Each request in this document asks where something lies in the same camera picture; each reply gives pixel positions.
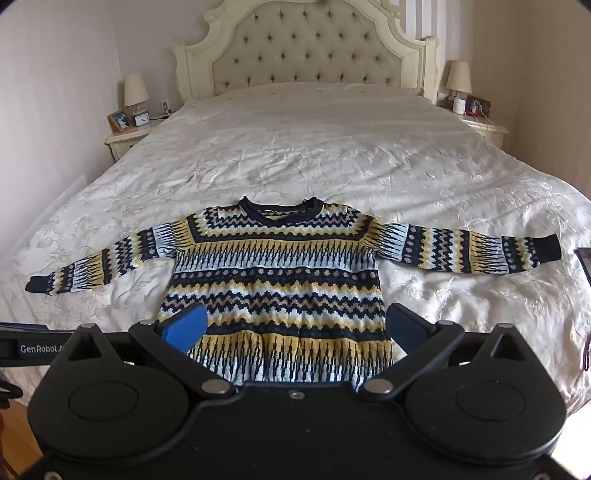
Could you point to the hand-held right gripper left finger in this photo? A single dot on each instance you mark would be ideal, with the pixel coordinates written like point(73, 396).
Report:
point(187, 328)

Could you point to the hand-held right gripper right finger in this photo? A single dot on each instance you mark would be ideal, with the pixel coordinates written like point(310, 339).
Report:
point(405, 325)

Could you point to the navy yellow patterned knit sweater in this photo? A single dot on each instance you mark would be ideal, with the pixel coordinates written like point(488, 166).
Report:
point(277, 286)

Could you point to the bed with white bedspread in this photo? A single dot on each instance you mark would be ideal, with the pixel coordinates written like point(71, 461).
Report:
point(323, 147)

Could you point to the cream nightstand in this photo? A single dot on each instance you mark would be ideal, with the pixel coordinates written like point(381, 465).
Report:
point(485, 127)
point(127, 138)

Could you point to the small white alarm clock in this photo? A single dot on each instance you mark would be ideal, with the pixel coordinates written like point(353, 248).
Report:
point(141, 119)

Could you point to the white cylinder speaker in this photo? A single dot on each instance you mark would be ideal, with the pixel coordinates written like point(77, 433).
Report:
point(459, 105)

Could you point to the cream shade table lamp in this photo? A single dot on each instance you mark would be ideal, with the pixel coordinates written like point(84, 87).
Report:
point(459, 76)
point(135, 90)

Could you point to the cream tufted headboard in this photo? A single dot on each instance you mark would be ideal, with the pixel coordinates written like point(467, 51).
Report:
point(318, 46)

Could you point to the wooden photo frame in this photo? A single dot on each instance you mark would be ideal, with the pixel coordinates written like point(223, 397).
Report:
point(120, 121)

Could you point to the white wall socket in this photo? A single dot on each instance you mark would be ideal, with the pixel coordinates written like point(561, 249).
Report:
point(166, 107)

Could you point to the dark frame with red picture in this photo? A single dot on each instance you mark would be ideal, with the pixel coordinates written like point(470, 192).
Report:
point(478, 106)

